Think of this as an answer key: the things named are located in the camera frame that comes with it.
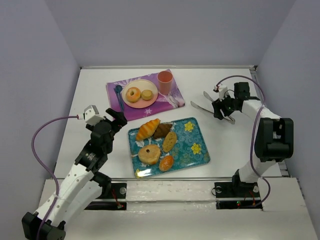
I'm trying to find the oval seeded bread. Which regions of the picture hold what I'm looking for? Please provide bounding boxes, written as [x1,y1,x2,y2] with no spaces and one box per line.
[162,131,177,153]

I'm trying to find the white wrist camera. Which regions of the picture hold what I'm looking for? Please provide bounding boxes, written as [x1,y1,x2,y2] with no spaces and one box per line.
[213,84,229,101]
[83,105,104,126]

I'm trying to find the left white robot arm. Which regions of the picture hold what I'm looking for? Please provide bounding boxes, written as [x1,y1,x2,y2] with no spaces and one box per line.
[21,105,128,240]

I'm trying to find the metal tongs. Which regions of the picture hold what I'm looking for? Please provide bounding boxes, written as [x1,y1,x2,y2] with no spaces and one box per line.
[190,91,236,125]

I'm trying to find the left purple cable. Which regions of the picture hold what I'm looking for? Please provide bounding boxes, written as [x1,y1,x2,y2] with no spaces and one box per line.
[31,115,85,238]

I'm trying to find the small round muffin bread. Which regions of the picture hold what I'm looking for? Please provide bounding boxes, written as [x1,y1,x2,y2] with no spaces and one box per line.
[141,89,154,101]

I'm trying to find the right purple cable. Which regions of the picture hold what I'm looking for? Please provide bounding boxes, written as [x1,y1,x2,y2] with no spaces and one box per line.
[214,75,271,207]

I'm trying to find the striped orange croissant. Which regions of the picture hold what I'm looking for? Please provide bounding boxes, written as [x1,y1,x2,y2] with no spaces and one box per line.
[135,118,161,141]

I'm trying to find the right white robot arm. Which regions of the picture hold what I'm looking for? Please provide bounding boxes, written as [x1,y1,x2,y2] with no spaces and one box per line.
[212,82,294,194]

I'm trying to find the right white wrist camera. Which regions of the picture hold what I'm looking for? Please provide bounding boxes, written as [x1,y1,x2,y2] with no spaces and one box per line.
[213,84,229,101]

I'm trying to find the pink cup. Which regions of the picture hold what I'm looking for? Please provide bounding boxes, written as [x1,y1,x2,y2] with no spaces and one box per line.
[157,70,173,95]

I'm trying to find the purple cable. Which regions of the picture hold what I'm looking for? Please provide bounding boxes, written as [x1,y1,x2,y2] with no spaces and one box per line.
[31,115,85,238]
[214,75,271,207]

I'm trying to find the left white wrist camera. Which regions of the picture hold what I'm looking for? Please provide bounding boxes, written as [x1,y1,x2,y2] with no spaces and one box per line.
[83,105,104,126]

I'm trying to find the aluminium frame rail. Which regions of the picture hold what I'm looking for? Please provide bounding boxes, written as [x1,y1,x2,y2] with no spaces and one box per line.
[80,65,256,70]

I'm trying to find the cream and pink plate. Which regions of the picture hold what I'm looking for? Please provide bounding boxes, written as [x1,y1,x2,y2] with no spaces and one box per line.
[121,79,158,109]

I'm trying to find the blue floral tray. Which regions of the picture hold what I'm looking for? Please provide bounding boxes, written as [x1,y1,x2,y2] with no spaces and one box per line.
[128,117,211,179]

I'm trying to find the pale sugared donut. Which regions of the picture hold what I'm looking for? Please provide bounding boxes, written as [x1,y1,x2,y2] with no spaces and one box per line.
[138,144,161,165]

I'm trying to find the small orange bun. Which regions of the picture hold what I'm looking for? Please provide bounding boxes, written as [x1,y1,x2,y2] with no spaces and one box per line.
[158,155,174,172]

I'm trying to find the blue plastic spoon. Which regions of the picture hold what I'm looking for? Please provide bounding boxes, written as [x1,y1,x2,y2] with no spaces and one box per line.
[114,85,124,112]

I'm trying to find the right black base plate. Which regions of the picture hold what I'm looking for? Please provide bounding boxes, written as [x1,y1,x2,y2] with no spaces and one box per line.
[211,181,263,210]

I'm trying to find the dark chocolate bread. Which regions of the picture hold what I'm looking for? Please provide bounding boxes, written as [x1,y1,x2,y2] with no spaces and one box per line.
[153,123,173,139]

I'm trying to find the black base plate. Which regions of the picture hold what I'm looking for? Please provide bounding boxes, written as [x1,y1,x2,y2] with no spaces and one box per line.
[211,181,263,210]
[85,182,127,211]

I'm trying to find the purple floral placemat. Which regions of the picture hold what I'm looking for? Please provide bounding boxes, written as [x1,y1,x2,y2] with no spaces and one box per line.
[106,72,185,121]

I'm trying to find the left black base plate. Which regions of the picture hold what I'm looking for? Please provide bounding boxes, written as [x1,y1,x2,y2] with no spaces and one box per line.
[85,182,127,211]

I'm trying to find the orange glazed donut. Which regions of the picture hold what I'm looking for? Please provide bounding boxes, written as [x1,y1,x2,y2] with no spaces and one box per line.
[125,87,141,103]

